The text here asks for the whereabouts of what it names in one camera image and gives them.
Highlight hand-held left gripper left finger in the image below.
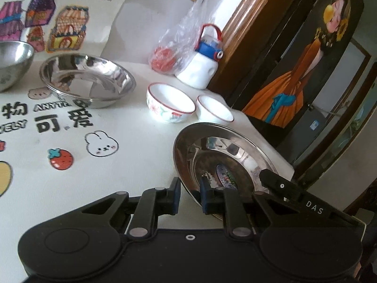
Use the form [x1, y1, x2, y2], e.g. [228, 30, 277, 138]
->
[81, 177, 181, 239]

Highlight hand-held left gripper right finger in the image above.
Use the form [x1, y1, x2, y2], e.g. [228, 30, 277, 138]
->
[200, 175, 298, 239]

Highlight stainless steel plate with sticker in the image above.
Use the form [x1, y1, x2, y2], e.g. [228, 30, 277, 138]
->
[172, 123, 279, 221]

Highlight small white red-rimmed bowl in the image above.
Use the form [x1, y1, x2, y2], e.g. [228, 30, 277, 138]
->
[196, 94, 235, 125]

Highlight white floral ceramic bowl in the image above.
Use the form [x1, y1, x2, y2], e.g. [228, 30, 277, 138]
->
[146, 83, 197, 124]

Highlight plain stainless steel plate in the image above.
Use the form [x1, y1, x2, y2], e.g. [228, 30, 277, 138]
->
[39, 54, 137, 109]

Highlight stainless steel bowl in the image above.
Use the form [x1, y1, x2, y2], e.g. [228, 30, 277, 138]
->
[0, 41, 35, 92]

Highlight white cartoon print tablecloth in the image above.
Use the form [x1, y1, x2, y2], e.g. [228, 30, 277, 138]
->
[0, 54, 295, 283]

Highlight grey appliance with blue sticker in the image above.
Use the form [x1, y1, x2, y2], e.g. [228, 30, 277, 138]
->
[290, 104, 329, 167]

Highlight white water bottle blue lid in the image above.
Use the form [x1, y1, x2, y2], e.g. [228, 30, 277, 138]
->
[176, 23, 224, 90]

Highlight clear plastic bag red contents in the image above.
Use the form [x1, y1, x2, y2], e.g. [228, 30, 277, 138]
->
[148, 0, 207, 75]

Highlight orange dress wall poster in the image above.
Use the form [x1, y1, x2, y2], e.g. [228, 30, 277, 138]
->
[242, 0, 363, 131]

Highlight wooden door frame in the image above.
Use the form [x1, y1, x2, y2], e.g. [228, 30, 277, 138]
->
[207, 0, 311, 95]

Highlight house print wall cloth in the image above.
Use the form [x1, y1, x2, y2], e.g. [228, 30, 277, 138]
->
[0, 0, 142, 54]

